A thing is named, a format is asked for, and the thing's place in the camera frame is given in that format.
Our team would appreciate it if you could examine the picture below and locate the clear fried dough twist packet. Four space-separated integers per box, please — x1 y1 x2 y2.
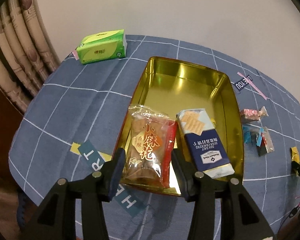
122 104 177 188

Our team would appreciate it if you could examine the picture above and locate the blue candy packet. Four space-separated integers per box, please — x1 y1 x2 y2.
242 126 264 145

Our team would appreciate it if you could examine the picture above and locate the grey snack packet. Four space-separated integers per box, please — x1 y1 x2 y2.
256 127 274 157

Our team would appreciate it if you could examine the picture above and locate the red snack packet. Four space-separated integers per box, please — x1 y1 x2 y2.
162 120 178 188

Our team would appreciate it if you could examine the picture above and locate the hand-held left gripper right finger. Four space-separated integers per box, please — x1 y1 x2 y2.
171 149 277 240

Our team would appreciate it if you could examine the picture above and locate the red metal tin box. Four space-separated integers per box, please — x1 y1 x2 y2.
112 57 244 196

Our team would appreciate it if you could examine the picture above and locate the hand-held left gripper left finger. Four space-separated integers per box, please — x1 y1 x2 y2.
20 148 127 240

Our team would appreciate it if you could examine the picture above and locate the green tissue pack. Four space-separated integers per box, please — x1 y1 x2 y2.
76 29 127 65

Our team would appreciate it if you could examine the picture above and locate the pink cake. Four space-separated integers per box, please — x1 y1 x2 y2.
240 108 262 123

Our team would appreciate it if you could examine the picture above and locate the yellow snack packet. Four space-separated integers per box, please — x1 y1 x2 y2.
291 147 300 164

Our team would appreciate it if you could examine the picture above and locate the patterned beige curtain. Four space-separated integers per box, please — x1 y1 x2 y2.
0 0 62 115

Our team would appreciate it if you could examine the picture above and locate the blue checked tablecloth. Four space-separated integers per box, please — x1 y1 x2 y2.
9 35 300 240

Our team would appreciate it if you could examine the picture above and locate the blue white cracker packet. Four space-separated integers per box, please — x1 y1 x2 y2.
176 108 235 179

